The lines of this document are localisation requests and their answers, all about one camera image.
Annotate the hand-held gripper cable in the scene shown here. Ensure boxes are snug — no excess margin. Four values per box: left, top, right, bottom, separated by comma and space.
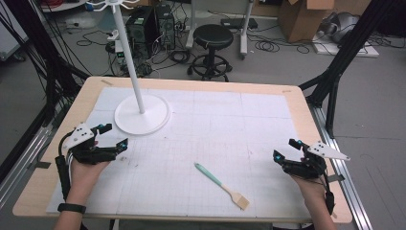
55, 130, 75, 202
318, 171, 336, 216

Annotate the aluminium rail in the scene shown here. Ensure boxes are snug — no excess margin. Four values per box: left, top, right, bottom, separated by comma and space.
307, 104, 373, 230
0, 124, 56, 210

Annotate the grey machine on floor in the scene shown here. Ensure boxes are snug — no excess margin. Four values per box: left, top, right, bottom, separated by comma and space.
319, 11, 361, 44

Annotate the black round stool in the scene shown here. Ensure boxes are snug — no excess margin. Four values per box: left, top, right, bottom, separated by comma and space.
187, 24, 235, 83

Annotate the white hanging rack stand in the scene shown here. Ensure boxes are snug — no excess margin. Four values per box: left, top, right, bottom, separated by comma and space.
85, 0, 171, 136

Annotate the coiled black floor cable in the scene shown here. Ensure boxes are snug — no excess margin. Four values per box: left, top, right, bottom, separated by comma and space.
254, 39, 281, 54
168, 49, 192, 64

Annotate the person's right hand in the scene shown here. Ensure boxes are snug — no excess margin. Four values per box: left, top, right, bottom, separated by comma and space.
289, 173, 329, 209

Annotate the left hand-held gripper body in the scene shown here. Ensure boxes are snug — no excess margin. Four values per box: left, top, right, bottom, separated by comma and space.
62, 123, 119, 166

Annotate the left hand-held gripper cable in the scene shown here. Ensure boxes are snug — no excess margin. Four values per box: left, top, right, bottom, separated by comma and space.
55, 130, 75, 202

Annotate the flat black device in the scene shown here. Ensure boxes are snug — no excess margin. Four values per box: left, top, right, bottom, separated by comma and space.
220, 17, 259, 30

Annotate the white stand leg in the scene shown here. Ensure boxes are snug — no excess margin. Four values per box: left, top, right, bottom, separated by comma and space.
185, 0, 198, 50
238, 0, 257, 60

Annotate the cardboard box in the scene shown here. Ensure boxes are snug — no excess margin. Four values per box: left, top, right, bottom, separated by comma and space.
277, 0, 337, 43

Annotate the teal handled pastry brush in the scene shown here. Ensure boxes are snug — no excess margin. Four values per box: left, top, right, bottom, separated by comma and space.
193, 162, 251, 211

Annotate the person's left hand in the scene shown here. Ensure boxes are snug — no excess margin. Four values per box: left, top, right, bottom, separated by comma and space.
67, 158, 111, 205

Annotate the black metal frame stand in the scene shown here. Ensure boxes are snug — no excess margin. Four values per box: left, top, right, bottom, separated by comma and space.
0, 0, 91, 183
298, 0, 395, 139

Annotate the black computer tower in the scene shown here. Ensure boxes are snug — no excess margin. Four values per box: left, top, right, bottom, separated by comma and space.
125, 6, 157, 59
154, 4, 177, 51

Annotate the white floor board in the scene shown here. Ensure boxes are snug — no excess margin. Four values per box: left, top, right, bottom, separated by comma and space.
311, 33, 380, 58

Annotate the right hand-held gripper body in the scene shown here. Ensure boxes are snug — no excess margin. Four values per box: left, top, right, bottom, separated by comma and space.
282, 141, 351, 180

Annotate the black wristband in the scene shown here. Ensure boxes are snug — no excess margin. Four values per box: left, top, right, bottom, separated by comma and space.
56, 202, 87, 216

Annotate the right hand-held gripper cable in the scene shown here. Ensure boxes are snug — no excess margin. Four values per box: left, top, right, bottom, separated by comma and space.
318, 171, 336, 216

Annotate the white grid mat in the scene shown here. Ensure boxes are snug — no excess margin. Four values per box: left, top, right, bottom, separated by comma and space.
46, 86, 312, 220

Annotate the wooden table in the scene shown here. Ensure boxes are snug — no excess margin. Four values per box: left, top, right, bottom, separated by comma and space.
12, 76, 353, 224

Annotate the white power strip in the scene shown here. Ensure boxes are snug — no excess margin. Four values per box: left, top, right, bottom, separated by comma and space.
106, 30, 121, 43

